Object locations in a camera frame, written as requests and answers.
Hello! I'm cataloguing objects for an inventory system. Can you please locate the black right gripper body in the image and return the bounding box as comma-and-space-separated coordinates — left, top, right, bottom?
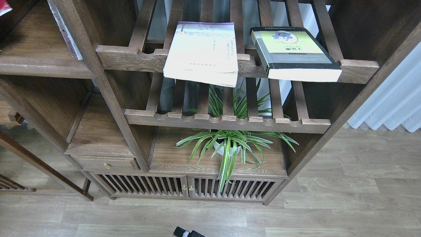
188, 230, 205, 237

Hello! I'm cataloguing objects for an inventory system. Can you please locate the green and black book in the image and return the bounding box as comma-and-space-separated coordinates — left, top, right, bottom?
251, 26, 342, 82

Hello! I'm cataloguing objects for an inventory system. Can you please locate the red paperback book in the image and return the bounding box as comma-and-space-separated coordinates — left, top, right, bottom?
0, 0, 12, 16

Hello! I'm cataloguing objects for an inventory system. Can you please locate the white plant pot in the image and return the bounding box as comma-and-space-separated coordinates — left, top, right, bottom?
214, 138, 241, 157

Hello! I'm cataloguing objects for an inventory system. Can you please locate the green spider plant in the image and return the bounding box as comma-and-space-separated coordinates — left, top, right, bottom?
174, 80, 298, 193

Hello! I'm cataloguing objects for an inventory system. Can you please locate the dark wooden bookshelf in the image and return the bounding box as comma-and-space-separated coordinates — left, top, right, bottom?
1, 0, 420, 205

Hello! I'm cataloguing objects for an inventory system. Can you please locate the white paperback book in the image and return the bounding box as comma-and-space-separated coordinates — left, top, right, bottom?
163, 21, 238, 88

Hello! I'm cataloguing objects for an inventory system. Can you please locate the white upright book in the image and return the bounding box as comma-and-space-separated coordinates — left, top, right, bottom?
48, 0, 83, 60

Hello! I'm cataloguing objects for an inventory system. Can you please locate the white curtain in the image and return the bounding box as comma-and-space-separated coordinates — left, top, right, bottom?
347, 44, 421, 132

